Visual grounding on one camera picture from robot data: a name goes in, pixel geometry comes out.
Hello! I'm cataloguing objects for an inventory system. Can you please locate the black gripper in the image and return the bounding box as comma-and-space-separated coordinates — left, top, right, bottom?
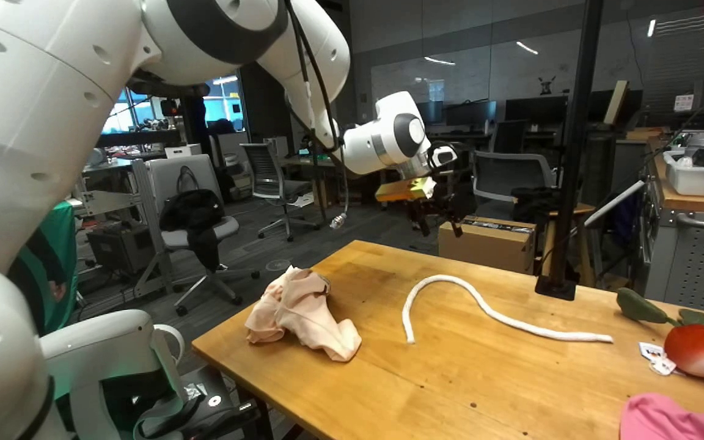
405, 167, 480, 240

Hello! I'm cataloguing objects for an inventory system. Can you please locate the peach t-shirt with teal print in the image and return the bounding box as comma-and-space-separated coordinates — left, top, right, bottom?
241, 265, 364, 367

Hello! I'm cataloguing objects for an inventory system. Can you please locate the white thin pole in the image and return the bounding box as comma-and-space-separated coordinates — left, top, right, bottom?
582, 175, 648, 232

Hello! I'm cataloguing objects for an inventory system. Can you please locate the grey mesh office chair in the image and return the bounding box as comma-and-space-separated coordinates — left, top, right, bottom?
468, 150, 560, 207

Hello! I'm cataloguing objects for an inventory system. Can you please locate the office chair with black backpack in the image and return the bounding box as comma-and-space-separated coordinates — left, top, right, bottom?
125, 156, 245, 317

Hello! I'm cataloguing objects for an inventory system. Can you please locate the green cloth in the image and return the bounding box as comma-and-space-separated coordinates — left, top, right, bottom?
8, 201, 79, 338

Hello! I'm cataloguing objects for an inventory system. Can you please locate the grey workbench with wooden top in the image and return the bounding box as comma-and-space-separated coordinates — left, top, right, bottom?
644, 145, 704, 317

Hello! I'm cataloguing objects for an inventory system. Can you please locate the pink t-shirt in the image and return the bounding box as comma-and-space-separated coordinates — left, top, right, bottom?
617, 392, 704, 440

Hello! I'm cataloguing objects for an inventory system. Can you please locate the red toy apple with leaves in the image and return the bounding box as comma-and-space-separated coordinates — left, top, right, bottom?
613, 285, 704, 381

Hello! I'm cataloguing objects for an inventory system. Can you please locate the wooden wrist mount plate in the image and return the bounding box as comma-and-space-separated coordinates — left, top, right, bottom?
375, 175, 439, 205

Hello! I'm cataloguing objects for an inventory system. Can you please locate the white plastic bin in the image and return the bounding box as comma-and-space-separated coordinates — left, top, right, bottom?
663, 150, 704, 201

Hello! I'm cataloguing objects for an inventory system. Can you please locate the white braided rope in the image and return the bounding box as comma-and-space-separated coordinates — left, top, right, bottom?
398, 272, 617, 346

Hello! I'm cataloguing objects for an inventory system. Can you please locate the black upright pole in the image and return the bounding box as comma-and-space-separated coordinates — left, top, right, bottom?
534, 0, 609, 302

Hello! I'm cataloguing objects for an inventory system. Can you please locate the plain brown cardboard box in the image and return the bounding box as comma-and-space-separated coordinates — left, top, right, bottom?
435, 212, 538, 277

